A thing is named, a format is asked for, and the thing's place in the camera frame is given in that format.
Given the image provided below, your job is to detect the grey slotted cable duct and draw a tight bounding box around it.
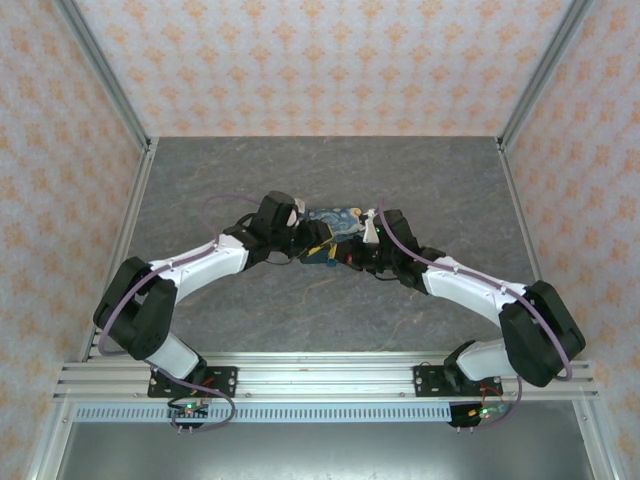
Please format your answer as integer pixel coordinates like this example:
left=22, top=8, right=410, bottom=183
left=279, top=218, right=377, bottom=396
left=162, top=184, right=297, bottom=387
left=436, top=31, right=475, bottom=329
left=73, top=403, right=567, bottom=424

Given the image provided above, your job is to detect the aluminium cross beam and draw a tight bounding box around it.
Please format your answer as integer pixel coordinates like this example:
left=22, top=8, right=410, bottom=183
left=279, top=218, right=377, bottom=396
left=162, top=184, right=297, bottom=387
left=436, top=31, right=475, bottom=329
left=52, top=351, right=600, bottom=402

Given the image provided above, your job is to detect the controller board with LED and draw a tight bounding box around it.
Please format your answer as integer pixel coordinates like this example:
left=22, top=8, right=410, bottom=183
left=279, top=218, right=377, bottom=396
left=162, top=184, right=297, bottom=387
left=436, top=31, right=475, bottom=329
left=167, top=399, right=211, bottom=420
left=467, top=402, right=510, bottom=420

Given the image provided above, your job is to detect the starry night print box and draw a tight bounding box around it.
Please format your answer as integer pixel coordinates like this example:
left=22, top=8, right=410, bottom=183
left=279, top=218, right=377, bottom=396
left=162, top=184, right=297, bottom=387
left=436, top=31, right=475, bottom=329
left=298, top=204, right=366, bottom=267

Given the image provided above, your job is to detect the grey metal panel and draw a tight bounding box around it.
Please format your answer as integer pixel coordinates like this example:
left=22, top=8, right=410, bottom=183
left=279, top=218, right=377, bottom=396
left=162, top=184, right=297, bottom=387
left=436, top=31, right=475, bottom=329
left=53, top=422, right=597, bottom=480

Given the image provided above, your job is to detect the aluminium upright frame post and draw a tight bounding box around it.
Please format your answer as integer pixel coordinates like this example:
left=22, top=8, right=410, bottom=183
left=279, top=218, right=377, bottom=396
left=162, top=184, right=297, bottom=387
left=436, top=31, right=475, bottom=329
left=52, top=0, right=152, bottom=151
left=496, top=0, right=597, bottom=151

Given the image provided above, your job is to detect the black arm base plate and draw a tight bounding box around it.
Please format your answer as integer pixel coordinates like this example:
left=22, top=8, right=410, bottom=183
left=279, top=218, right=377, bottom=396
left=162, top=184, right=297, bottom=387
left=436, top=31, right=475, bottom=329
left=147, top=365, right=239, bottom=399
left=412, top=364, right=504, bottom=399

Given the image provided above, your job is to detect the aluminium table side rail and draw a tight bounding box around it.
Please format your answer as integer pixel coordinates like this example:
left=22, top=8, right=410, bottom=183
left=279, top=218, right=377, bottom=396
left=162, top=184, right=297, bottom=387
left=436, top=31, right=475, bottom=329
left=78, top=137, right=160, bottom=362
left=496, top=137, right=572, bottom=362

